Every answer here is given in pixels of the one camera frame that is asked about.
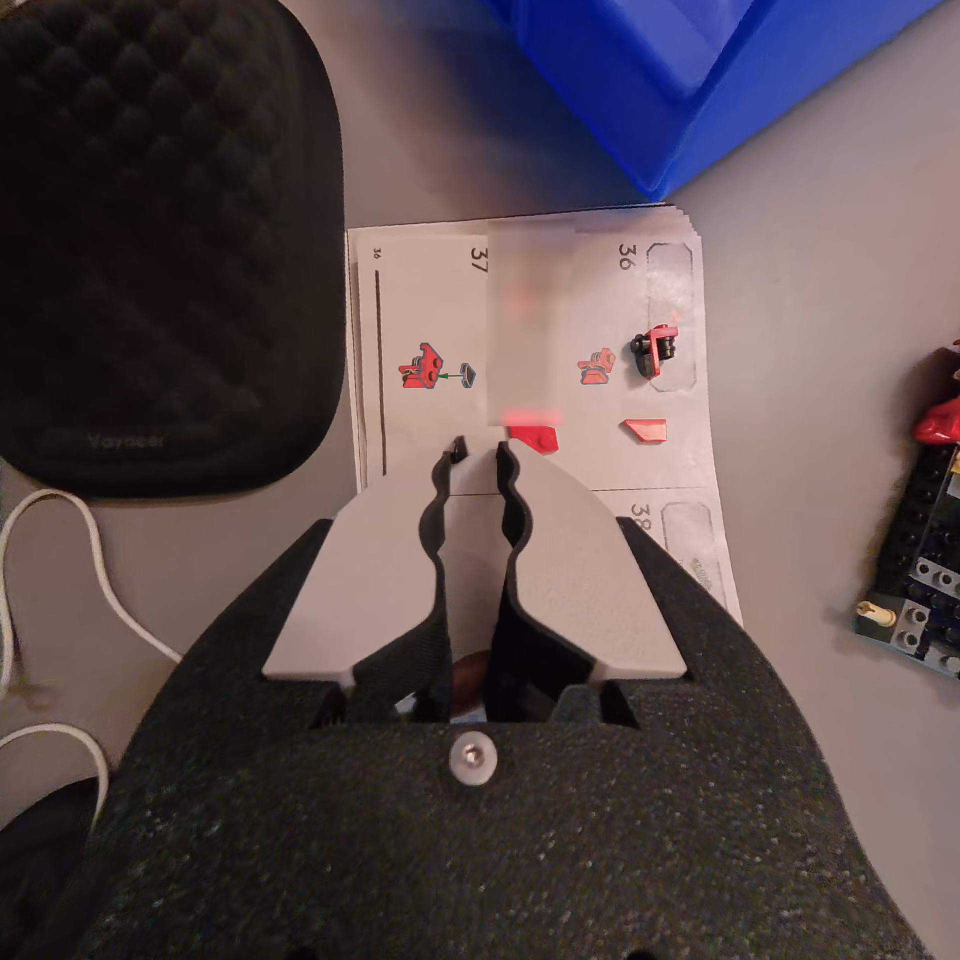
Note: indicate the blue plastic bin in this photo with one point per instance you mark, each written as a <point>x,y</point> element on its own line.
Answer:
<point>637,112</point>

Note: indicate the small red black lego assembly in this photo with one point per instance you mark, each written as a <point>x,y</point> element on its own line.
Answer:
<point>660,349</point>

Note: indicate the person's right hand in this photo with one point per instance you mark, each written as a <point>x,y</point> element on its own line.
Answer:
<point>471,675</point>

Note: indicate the red and black lego car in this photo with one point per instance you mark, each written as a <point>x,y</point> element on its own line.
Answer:
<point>922,525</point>

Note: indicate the red lego wedge plate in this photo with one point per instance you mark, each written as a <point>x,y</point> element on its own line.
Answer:
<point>536,440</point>

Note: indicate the small black lego piece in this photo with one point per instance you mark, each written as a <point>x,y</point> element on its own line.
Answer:
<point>461,448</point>

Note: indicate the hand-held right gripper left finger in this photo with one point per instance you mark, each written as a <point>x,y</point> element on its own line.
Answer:
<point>360,592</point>

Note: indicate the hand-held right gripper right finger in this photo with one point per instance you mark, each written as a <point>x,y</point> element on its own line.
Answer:
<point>592,592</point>

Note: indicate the white lego instruction booklet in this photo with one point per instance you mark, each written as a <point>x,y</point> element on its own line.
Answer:
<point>600,472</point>

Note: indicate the red lego slope piece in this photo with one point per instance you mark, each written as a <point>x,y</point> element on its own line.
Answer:
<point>646,430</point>

